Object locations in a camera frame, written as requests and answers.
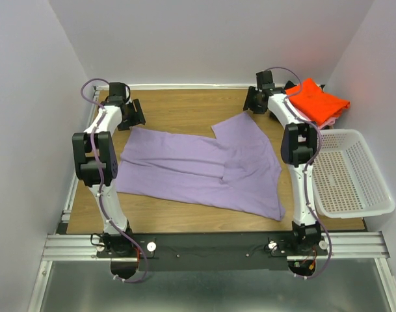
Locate purple t shirt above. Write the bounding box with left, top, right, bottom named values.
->
left=116, top=112, right=285, bottom=221

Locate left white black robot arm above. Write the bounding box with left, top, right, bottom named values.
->
left=72, top=82, right=146, bottom=257

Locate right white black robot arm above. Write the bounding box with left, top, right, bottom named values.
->
left=243, top=68, right=321, bottom=255

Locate dark grey folded t shirt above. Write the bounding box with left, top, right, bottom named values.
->
left=269, top=80, right=327, bottom=123

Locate orange folded t shirt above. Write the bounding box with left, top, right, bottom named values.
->
left=285, top=78, right=350, bottom=125

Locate pink folded t shirt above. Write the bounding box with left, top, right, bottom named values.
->
left=300, top=112, right=337, bottom=129

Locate white plastic laundry basket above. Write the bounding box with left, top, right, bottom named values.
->
left=313, top=129, right=395, bottom=218

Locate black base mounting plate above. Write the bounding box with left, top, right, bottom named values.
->
left=90, top=231, right=328, bottom=281

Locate aluminium frame rail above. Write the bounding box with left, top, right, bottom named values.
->
left=42, top=232, right=389, bottom=261

